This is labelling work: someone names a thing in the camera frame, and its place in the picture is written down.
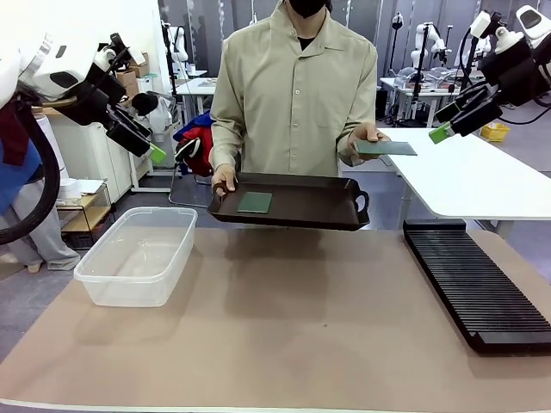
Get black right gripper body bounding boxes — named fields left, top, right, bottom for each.
left=479, top=50, right=551, bottom=108

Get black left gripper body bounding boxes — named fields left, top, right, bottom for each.
left=58, top=73, right=127, bottom=127

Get green perforated PCB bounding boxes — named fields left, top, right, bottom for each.
left=353, top=139, right=419, bottom=157
left=236, top=191, right=275, bottom=214

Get dark brown serving tray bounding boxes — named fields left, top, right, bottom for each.
left=207, top=171, right=372, bottom=233

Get person's left forearm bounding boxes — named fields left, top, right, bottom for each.
left=336, top=96, right=379, bottom=167

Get person's right forearm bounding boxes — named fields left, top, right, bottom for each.
left=209, top=114, right=247, bottom=173

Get person's left hand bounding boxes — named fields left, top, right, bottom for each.
left=350, top=123, right=391, bottom=163

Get person's right hand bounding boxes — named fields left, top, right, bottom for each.
left=211, top=164, right=239, bottom=199

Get yellow plastic crate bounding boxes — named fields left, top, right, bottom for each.
left=480, top=121, right=511, bottom=144

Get white cabinet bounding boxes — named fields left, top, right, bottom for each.
left=42, top=115, right=135, bottom=204

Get cardboard box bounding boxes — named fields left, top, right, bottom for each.
left=115, top=52, right=150, bottom=99

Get white background table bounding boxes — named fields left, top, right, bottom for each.
left=378, top=74, right=462, bottom=128
left=175, top=76, right=217, bottom=130

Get white paper roll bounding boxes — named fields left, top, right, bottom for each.
left=36, top=116, right=70, bottom=180

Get red and blue clothes pile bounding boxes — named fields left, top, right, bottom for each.
left=172, top=109, right=217, bottom=177

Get black computer case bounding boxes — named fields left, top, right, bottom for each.
left=375, top=88, right=389, bottom=121

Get small wooden shelf stand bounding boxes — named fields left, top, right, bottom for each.
left=54, top=177, right=114, bottom=251

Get dark red cloth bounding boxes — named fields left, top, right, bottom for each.
left=0, top=102, right=32, bottom=167

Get black light stand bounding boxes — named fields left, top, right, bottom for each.
left=390, top=11, right=405, bottom=79

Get blue garment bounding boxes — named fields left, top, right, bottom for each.
left=0, top=137, right=46, bottom=216

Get clear plastic storage box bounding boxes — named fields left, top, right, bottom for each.
left=73, top=206, right=200, bottom=308

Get grey trousers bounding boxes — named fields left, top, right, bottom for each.
left=9, top=201, right=82, bottom=274

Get black slotted PCB rack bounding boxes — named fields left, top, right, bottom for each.
left=402, top=219, right=551, bottom=356

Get person in beige shirt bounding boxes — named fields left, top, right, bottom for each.
left=209, top=0, right=380, bottom=178

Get black face mask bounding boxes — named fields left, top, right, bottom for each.
left=287, top=0, right=329, bottom=19

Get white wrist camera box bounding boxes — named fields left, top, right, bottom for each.
left=468, top=9, right=492, bottom=40
left=123, top=41, right=147, bottom=65

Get metal chair frame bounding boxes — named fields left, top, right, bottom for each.
left=168, top=166, right=221, bottom=211

